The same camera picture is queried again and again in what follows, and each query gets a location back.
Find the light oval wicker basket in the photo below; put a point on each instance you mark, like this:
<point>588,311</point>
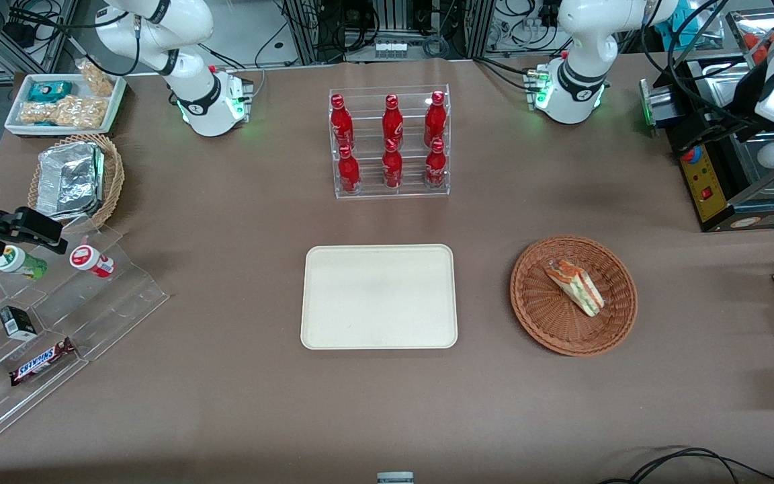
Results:
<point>113,181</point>

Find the white rectangular snack tray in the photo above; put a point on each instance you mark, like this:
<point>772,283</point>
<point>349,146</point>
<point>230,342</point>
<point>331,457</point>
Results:
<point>17,126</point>

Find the Snickers chocolate bar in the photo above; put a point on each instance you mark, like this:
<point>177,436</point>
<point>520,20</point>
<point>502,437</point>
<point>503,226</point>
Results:
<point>41,363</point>

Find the clear acrylic bottle rack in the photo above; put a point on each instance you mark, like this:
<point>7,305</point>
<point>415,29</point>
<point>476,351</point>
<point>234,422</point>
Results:
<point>360,191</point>

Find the triangle sandwich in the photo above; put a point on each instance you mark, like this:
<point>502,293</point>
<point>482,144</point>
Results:
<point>576,289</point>

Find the silver foil food container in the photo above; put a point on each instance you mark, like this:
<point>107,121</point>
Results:
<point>68,181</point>

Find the green label yogurt bottle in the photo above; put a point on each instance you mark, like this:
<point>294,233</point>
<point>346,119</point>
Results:
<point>19,262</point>

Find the silver cylinder green rim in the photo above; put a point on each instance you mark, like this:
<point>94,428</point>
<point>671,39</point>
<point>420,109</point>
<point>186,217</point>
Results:
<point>656,107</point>

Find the small black carton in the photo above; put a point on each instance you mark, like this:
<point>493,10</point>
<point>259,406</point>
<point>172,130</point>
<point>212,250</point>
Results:
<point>19,323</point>

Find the large clear peanut snack bag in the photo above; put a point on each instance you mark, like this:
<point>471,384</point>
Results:
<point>68,113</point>

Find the cream plastic serving tray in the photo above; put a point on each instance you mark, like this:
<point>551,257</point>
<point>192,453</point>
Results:
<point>379,297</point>

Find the black food warmer cabinet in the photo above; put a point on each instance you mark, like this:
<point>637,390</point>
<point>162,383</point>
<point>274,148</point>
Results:
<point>719,202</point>

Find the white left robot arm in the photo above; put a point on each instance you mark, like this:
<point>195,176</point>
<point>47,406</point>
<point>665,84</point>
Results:
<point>578,74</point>

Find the red label yogurt bottle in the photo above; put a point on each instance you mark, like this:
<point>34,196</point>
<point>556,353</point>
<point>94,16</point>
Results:
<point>91,261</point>

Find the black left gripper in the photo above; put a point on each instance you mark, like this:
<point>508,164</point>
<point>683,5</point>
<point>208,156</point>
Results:
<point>747,86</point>

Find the white power strip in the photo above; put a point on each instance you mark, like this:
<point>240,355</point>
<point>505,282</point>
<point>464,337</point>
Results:
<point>391,48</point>

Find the clear acrylic stepped display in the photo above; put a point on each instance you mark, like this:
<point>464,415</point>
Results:
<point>111,302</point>

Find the red cola bottle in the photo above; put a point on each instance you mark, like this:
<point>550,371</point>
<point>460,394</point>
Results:
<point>435,121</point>
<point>340,124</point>
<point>436,168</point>
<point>392,124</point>
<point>349,173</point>
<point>392,168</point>

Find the brown round wicker basket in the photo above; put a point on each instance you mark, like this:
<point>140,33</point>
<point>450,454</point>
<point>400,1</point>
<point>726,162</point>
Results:
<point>555,323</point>

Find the small clear snack bag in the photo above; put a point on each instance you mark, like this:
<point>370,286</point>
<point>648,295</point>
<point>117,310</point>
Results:
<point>98,79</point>

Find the teal snack packet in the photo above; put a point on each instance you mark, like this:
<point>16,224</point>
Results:
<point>50,91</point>

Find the grey device at edge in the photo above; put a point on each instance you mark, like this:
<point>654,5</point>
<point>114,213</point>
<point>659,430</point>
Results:
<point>395,478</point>

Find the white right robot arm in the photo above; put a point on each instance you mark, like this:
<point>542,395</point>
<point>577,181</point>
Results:
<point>192,74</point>

